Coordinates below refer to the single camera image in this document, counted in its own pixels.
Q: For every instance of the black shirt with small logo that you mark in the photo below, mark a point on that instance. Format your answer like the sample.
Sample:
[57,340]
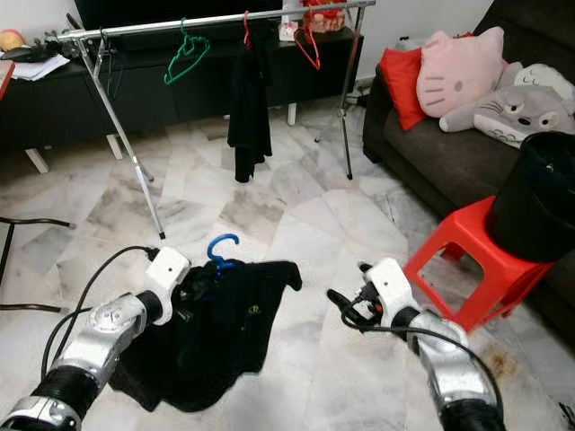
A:
[225,341]

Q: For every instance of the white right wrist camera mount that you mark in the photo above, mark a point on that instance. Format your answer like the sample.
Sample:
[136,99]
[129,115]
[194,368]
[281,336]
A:
[391,285]

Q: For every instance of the silver metal clothes rack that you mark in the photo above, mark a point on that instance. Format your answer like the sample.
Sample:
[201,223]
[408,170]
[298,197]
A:
[144,29]

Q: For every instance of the robot's silver left arm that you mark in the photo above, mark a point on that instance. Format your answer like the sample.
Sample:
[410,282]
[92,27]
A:
[112,337]

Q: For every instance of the pink cat face pillow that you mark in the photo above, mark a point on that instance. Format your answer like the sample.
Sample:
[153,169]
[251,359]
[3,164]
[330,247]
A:
[458,72]

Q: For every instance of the red clothes hanger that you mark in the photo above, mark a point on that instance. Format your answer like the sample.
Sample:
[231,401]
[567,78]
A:
[314,61]
[248,27]

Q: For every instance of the black jersey with red trim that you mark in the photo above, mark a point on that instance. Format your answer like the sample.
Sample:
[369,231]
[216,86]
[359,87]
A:
[250,112]

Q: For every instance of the marble table with red rim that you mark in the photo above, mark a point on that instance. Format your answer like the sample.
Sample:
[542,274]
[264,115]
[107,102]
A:
[4,76]

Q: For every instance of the red plastic stool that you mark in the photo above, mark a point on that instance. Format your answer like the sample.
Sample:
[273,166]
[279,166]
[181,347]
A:
[458,238]

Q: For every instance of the white tissue box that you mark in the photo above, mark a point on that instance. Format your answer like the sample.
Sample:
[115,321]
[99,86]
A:
[287,31]

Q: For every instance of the robot's silver right arm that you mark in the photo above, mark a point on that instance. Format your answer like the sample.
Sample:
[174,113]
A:
[458,368]

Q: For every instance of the green plastic clothes hanger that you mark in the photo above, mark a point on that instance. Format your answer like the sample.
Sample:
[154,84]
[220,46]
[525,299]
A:
[185,47]

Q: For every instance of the black plastic bucket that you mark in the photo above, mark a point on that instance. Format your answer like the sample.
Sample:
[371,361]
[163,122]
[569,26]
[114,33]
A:
[539,202]

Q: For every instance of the stack of white papers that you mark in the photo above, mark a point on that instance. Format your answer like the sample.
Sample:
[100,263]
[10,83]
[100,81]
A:
[45,67]

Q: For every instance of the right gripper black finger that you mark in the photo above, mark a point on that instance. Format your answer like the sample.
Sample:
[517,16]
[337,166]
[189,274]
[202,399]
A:
[343,305]
[368,268]

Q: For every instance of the pale grey Totoro plush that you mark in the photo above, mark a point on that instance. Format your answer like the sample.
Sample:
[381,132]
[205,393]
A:
[544,76]

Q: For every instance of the orange bear plush ball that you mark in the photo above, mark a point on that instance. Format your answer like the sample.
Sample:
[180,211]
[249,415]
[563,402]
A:
[11,39]

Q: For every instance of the large black television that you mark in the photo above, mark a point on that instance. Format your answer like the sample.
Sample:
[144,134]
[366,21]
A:
[171,9]

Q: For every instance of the red cushion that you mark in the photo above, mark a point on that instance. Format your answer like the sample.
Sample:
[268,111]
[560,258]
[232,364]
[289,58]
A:
[404,85]

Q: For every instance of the dark grey fabric sofa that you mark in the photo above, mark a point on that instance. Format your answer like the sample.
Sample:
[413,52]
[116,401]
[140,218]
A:
[431,162]

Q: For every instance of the black TV cabinet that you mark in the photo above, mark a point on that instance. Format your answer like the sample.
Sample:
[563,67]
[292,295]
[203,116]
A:
[171,99]

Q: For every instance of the red robed figurine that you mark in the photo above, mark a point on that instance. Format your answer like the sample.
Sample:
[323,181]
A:
[321,15]

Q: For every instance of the blue clothes hanger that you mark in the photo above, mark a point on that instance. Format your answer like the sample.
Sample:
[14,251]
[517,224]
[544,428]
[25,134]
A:
[225,242]

